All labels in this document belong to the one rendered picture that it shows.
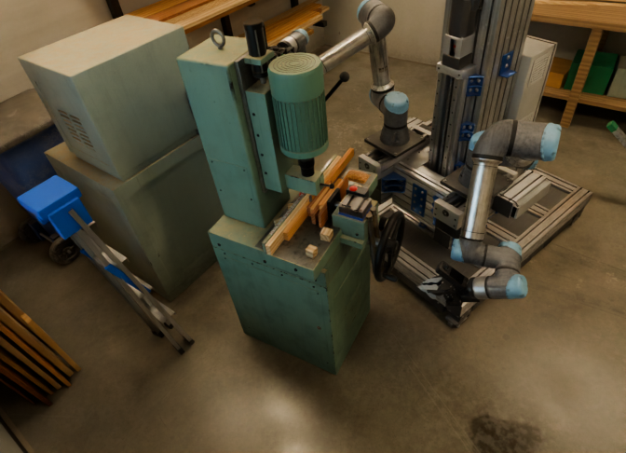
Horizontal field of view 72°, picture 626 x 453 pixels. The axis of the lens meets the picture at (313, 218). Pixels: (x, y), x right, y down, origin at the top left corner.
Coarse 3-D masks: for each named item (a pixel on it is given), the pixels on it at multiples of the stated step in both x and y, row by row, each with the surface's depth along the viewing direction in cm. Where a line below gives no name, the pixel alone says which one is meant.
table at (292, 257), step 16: (304, 224) 169; (304, 240) 162; (320, 240) 162; (336, 240) 164; (352, 240) 164; (272, 256) 158; (288, 256) 157; (304, 256) 156; (320, 256) 156; (304, 272) 155
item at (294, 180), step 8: (296, 168) 168; (288, 176) 166; (296, 176) 164; (304, 176) 164; (312, 176) 163; (320, 176) 164; (288, 184) 169; (296, 184) 166; (304, 184) 164; (312, 184) 162; (304, 192) 167; (312, 192) 165
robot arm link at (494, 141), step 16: (496, 128) 136; (480, 144) 138; (496, 144) 135; (480, 160) 139; (496, 160) 137; (480, 176) 139; (480, 192) 140; (480, 208) 140; (464, 224) 144; (480, 224) 141; (464, 240) 143; (480, 240) 142; (464, 256) 143; (480, 256) 142
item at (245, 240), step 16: (224, 224) 188; (240, 224) 187; (272, 224) 186; (224, 240) 184; (240, 240) 180; (256, 240) 179; (256, 256) 179; (336, 256) 169; (288, 272) 175; (320, 272) 164
